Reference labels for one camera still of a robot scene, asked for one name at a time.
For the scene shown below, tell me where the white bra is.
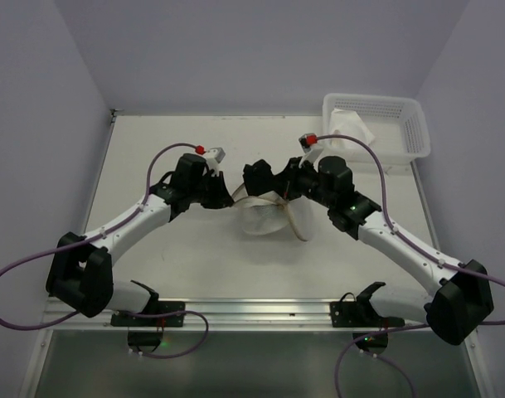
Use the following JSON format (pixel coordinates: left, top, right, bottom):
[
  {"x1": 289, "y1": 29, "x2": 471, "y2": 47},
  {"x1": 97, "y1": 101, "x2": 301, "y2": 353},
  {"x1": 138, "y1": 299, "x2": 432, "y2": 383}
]
[{"x1": 328, "y1": 109, "x2": 376, "y2": 151}]

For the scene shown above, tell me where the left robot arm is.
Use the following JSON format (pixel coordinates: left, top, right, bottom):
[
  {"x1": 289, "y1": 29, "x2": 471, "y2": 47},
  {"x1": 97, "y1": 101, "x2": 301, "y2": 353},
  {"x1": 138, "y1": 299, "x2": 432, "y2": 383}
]
[{"x1": 46, "y1": 148, "x2": 234, "y2": 318}]

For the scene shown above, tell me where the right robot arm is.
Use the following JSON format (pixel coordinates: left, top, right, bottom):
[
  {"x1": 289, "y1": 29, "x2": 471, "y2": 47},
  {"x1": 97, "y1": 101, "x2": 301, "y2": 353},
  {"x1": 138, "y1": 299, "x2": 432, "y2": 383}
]
[{"x1": 243, "y1": 156, "x2": 494, "y2": 345}]

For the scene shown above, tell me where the white plastic basket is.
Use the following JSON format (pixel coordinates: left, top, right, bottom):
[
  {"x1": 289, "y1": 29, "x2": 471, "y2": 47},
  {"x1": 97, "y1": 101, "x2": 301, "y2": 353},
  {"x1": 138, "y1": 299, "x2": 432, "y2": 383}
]
[{"x1": 323, "y1": 93, "x2": 430, "y2": 165}]

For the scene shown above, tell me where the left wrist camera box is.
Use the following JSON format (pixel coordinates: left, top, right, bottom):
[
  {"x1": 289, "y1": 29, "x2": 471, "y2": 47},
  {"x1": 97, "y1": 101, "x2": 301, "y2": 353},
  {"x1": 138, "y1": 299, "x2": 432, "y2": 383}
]
[{"x1": 203, "y1": 147, "x2": 226, "y2": 176}]

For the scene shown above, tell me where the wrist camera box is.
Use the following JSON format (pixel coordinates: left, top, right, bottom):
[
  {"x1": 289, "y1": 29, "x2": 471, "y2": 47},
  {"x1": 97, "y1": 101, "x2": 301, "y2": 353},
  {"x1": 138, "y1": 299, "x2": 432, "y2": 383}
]
[
  {"x1": 299, "y1": 133, "x2": 324, "y2": 168},
  {"x1": 203, "y1": 147, "x2": 226, "y2": 176}
]

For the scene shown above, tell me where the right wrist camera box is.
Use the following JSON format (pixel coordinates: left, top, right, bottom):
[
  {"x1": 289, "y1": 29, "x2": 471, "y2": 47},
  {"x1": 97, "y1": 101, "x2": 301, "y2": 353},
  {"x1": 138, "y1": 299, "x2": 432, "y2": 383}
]
[{"x1": 299, "y1": 133, "x2": 324, "y2": 168}]

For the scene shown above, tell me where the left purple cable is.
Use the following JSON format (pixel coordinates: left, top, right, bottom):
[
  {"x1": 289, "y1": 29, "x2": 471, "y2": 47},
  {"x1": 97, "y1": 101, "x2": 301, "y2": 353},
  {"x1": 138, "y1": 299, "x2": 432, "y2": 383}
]
[{"x1": 0, "y1": 142, "x2": 210, "y2": 359}]

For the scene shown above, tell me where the aluminium rail frame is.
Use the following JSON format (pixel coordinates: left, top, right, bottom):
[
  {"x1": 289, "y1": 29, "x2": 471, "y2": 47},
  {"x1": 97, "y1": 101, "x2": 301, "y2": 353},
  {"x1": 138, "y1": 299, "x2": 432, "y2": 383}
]
[{"x1": 17, "y1": 108, "x2": 483, "y2": 398}]

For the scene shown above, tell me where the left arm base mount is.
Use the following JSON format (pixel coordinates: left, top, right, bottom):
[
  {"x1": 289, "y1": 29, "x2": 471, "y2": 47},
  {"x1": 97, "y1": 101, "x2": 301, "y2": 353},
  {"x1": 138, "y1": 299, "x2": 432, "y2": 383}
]
[{"x1": 110, "y1": 301, "x2": 186, "y2": 352}]

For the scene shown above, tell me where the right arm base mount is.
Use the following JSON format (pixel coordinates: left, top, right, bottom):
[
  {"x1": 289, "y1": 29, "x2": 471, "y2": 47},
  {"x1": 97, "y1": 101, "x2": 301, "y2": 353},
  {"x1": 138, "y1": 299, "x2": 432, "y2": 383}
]
[{"x1": 329, "y1": 284, "x2": 405, "y2": 355}]

